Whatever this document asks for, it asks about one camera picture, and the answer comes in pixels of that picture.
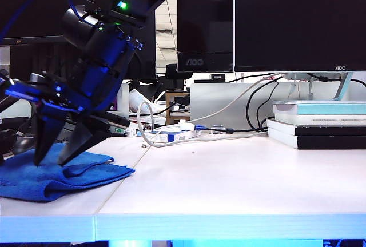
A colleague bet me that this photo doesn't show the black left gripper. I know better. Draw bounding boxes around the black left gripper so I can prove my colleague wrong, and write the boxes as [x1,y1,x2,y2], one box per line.
[5,26,130,167]

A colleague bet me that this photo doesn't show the blue microfibre rag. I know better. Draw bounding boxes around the blue microfibre rag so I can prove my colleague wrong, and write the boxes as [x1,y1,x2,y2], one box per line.
[0,142,136,203]

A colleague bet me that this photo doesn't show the black Logitech mouse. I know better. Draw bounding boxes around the black Logitech mouse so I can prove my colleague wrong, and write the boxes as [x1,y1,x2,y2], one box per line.
[13,132,38,156]

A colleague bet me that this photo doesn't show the green white small box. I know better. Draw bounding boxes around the green white small box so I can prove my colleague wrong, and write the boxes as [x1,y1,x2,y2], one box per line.
[110,126,138,138]

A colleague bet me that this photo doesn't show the white plastic bottle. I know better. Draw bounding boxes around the white plastic bottle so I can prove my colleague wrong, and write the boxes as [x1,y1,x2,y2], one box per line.
[128,89,157,114]

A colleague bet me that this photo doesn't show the wooden box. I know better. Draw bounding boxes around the wooden box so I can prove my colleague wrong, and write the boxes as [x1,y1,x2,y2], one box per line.
[165,92,191,126]

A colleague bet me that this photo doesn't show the blue white box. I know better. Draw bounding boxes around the blue white box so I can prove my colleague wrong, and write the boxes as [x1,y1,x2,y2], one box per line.
[142,130,202,144]

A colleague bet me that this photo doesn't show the black monitor rear side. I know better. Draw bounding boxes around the black monitor rear side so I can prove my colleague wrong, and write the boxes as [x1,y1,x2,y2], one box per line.
[125,9,157,81]

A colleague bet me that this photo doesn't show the white adapter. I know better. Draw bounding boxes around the white adapter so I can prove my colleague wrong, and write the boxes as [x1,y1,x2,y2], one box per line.
[178,120,196,132]

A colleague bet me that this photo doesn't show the black office chair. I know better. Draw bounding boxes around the black office chair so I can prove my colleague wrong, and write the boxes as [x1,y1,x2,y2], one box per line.
[165,63,192,87]

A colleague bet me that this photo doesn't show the grey partition panel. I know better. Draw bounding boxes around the grey partition panel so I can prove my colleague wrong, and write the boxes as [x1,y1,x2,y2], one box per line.
[189,82,366,130]

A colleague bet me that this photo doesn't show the small black AOC monitor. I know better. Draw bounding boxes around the small black AOC monitor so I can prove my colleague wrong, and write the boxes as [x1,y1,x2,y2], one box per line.
[176,0,234,73]

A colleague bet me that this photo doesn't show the white book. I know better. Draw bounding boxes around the white book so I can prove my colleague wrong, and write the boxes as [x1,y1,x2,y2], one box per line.
[273,114,366,127]

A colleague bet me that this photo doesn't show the large AOC monitor silver stand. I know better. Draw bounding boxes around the large AOC monitor silver stand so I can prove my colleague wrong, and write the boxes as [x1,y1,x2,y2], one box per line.
[233,0,366,101]

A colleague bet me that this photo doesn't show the teal cover book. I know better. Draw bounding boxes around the teal cover book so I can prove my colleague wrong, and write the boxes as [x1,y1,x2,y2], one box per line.
[271,100,366,116]

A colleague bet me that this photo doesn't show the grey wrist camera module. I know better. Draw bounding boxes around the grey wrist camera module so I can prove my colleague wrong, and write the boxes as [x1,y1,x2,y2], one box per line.
[28,71,51,86]

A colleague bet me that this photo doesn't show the thick grey cable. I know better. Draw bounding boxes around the thick grey cable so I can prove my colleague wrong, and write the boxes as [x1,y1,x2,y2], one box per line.
[136,101,269,148]

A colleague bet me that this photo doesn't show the black cable with ferrite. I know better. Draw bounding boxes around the black cable with ferrite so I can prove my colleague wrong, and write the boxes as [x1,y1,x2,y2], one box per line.
[210,77,284,133]

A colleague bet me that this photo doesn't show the beige monitor cable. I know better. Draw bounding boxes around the beige monitor cable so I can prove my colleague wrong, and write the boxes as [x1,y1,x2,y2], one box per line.
[188,72,284,124]

